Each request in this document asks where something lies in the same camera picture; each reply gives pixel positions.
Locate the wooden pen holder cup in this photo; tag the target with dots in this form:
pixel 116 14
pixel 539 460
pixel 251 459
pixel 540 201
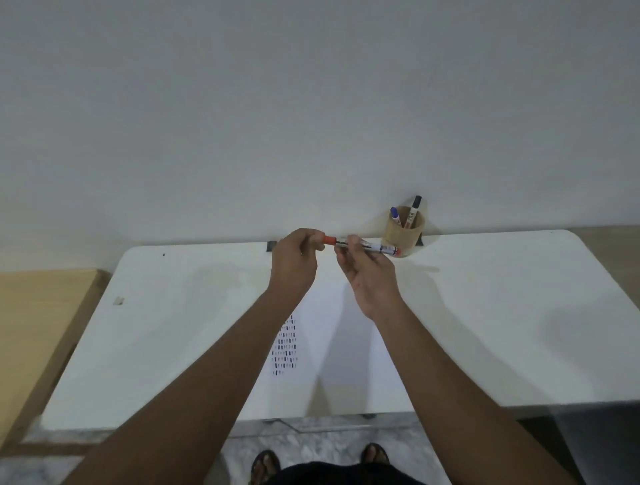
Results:
pixel 400 237

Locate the person's left hand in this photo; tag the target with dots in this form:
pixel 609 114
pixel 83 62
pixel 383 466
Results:
pixel 292 265

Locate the person's sandalled foot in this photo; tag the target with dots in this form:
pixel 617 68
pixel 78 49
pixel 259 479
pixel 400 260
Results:
pixel 265 467
pixel 375 453

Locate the person's left thumb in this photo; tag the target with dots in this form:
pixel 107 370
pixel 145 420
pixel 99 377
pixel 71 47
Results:
pixel 314 245

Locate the person's dark shorts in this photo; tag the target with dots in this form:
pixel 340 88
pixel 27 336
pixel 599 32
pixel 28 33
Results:
pixel 345 474

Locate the white paper with ink marks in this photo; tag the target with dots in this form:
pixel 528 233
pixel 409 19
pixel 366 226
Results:
pixel 345 359

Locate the person's left forearm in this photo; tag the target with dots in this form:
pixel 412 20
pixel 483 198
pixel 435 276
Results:
pixel 200 384

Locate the person's right sandalled foot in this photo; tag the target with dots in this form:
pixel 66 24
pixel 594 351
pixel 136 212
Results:
pixel 375 453

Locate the light wooden table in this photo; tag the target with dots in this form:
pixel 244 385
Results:
pixel 35 330

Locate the person's right thumb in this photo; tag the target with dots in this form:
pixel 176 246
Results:
pixel 343 257

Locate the red whiteboard marker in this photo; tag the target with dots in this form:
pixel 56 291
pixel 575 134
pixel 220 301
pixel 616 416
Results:
pixel 389 249

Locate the person's right hand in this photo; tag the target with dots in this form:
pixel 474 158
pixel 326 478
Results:
pixel 372 285

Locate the blue whiteboard marker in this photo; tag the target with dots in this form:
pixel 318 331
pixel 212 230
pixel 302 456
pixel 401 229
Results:
pixel 395 216

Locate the person's right forearm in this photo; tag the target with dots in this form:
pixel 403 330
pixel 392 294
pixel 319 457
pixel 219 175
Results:
pixel 460 399

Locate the black whiteboard marker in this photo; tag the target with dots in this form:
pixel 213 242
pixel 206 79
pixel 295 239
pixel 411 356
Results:
pixel 413 212

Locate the person's left sandalled foot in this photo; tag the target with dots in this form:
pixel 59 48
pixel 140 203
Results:
pixel 265 467

